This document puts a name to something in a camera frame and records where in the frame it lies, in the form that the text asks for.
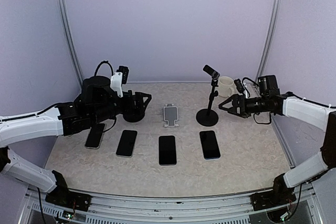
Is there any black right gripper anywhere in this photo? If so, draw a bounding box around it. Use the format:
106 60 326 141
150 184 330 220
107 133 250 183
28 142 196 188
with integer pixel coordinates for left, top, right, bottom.
219 93 269 118

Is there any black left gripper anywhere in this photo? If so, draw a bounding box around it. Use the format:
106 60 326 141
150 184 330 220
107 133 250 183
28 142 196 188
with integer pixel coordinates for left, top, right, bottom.
91 91 151 124

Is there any black round base phone stand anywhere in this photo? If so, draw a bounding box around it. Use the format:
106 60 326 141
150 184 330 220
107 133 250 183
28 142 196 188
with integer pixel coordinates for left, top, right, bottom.
123 110 145 123

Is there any white phone stand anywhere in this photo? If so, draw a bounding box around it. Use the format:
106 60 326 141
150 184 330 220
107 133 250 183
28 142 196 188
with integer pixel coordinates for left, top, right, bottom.
163 103 179 127

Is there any black phone blue edge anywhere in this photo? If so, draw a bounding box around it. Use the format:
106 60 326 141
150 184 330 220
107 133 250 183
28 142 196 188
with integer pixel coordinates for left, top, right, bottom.
199 131 221 159

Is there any black phone landscape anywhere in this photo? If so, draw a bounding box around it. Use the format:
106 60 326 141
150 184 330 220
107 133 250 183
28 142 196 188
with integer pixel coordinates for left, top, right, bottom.
159 135 177 166

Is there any black phone clear case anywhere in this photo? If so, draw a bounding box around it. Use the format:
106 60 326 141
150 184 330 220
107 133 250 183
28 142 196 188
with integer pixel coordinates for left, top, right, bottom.
85 123 106 150

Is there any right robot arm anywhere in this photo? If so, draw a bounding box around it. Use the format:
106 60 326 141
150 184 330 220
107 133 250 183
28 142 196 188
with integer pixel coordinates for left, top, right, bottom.
218 75 335 205

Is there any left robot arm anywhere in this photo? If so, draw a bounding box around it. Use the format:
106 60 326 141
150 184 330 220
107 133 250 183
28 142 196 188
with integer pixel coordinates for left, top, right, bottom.
1 76 152 206

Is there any white cup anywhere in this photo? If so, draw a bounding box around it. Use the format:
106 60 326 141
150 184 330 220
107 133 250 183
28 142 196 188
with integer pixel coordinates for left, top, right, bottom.
217 76 235 98

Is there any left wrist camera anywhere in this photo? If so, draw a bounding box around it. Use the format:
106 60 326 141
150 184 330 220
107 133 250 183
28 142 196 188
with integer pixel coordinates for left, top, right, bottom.
110 66 129 98

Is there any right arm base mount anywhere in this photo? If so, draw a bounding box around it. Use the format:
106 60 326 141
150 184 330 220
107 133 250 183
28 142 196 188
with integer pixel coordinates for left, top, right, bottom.
250 175 297 211

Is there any front aluminium rail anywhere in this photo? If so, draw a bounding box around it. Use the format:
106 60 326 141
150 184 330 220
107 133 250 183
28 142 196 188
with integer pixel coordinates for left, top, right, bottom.
17 184 326 223

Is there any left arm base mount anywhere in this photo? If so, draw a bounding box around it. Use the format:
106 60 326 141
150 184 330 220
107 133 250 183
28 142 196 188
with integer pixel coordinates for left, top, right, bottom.
45 191 91 212

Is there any right aluminium frame post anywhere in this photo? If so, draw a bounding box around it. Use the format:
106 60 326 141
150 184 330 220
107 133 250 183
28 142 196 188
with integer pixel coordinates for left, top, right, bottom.
255 0 281 80

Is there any aluminium frame post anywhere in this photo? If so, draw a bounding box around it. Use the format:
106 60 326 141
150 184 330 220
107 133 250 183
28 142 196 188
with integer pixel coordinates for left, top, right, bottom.
255 0 281 80
57 0 83 86

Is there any left aluminium frame post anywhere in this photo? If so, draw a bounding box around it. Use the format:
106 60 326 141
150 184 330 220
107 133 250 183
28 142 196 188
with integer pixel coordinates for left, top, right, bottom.
57 0 83 86

